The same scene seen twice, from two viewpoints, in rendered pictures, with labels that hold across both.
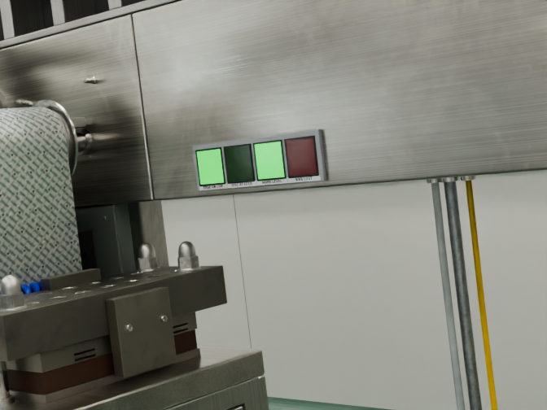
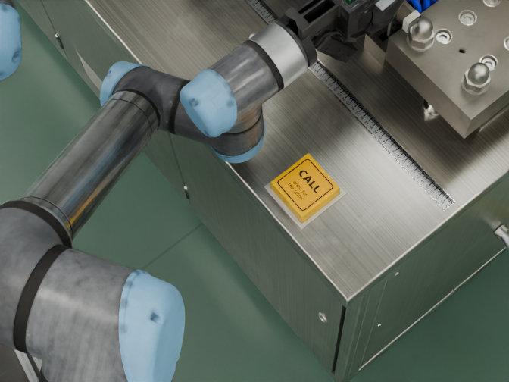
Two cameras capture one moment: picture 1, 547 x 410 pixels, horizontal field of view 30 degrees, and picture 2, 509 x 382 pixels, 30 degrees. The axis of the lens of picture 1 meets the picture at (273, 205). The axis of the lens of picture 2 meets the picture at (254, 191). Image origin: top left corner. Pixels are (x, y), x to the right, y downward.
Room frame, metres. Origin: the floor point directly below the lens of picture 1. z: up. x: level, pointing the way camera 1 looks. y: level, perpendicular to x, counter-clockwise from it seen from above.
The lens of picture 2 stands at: (0.73, 0.50, 2.15)
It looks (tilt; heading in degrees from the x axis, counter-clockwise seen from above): 69 degrees down; 16
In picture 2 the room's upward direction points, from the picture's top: 7 degrees counter-clockwise
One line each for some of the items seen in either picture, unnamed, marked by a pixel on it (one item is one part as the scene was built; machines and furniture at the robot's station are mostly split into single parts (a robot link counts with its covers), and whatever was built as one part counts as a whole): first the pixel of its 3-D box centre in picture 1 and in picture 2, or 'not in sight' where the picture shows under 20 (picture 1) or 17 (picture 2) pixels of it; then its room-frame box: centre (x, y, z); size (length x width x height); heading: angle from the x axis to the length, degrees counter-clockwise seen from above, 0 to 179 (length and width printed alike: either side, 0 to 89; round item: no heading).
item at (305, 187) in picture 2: not in sight; (305, 187); (1.21, 0.56, 0.91); 0.07 x 0.07 x 0.02; 48
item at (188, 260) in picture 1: (187, 255); not in sight; (1.58, 0.14, 1.05); 0.04 x 0.04 x 0.04
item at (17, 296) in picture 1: (10, 292); (478, 75); (1.34, 0.36, 1.05); 0.04 x 0.04 x 0.04
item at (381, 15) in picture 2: not in sight; (374, 10); (1.40, 0.50, 1.09); 0.09 x 0.05 x 0.02; 136
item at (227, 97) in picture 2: not in sight; (229, 91); (1.25, 0.66, 1.11); 0.11 x 0.08 x 0.09; 138
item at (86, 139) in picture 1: (67, 143); not in sight; (1.71, 0.33, 1.25); 0.07 x 0.04 x 0.04; 138
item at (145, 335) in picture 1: (142, 331); not in sight; (1.44, 0.20, 0.96); 0.10 x 0.03 x 0.11; 138
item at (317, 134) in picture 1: (255, 162); not in sight; (1.47, 0.02, 1.18); 0.25 x 0.01 x 0.07; 48
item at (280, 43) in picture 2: not in sight; (277, 52); (1.31, 0.61, 1.11); 0.08 x 0.05 x 0.08; 48
